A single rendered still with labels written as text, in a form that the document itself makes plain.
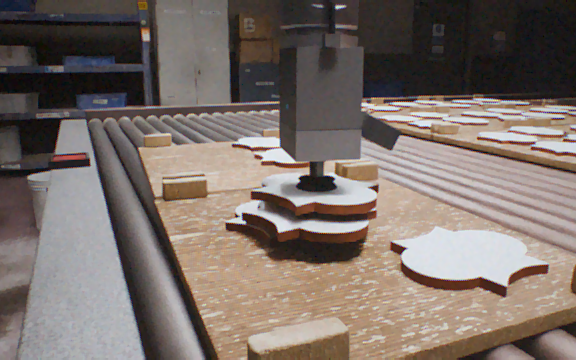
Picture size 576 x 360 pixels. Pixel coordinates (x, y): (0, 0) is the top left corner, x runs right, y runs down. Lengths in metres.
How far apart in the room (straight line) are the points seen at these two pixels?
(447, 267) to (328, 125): 0.16
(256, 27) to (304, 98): 5.29
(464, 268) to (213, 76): 5.13
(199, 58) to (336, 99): 5.02
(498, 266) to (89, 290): 0.36
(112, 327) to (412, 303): 0.23
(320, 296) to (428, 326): 0.08
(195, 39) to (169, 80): 0.54
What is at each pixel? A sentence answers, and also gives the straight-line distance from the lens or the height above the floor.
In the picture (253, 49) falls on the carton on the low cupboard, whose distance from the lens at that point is 5.72.
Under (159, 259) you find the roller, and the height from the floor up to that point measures 0.92.
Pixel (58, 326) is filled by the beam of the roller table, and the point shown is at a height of 0.91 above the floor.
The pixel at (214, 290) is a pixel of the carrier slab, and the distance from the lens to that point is 0.38.
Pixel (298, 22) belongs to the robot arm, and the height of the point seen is 1.15.
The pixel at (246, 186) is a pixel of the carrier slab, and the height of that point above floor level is 0.94.
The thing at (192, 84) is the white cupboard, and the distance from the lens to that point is 5.41.
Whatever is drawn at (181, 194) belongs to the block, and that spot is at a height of 0.94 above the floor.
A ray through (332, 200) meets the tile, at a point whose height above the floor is 0.99.
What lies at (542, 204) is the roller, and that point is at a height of 0.92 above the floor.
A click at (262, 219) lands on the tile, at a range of 0.45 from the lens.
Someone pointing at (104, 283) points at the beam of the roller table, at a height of 0.92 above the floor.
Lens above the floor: 1.11
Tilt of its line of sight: 14 degrees down
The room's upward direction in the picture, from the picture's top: straight up
